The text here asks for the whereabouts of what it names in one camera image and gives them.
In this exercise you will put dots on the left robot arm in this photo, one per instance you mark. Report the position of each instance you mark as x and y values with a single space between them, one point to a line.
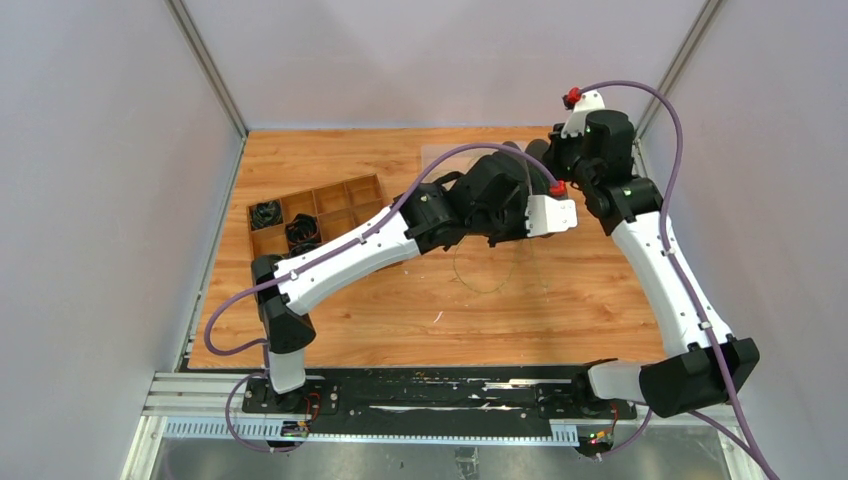
490 200

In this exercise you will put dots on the aluminium frame rail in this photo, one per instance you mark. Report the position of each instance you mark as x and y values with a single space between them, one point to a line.
192 427

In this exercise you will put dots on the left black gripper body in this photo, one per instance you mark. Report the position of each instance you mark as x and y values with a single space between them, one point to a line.
511 224

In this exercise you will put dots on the dark grey spool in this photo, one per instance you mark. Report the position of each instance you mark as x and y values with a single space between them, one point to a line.
530 156

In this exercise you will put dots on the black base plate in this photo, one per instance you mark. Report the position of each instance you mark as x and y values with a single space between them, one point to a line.
451 403

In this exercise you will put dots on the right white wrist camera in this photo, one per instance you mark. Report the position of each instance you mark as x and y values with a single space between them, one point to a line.
580 104

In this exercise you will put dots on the translucent plastic bin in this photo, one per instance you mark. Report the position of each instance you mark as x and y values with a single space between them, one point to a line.
463 161

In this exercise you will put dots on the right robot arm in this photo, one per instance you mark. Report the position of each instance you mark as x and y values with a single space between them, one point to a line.
705 364

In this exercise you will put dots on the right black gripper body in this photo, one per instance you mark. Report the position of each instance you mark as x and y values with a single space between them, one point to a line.
564 155

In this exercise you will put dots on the wooden compartment tray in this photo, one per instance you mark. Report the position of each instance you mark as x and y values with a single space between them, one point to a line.
296 223

